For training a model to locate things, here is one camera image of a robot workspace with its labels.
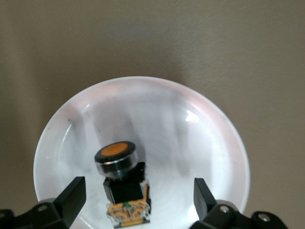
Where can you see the pink round plate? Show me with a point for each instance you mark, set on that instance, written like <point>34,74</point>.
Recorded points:
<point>166,131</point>

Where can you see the orange push-button switch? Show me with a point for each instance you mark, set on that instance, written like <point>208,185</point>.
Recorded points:
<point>124,190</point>

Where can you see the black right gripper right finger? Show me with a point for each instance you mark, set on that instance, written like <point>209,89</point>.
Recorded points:
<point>221,217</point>

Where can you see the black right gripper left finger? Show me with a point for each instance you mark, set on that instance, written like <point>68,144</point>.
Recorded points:
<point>47,214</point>

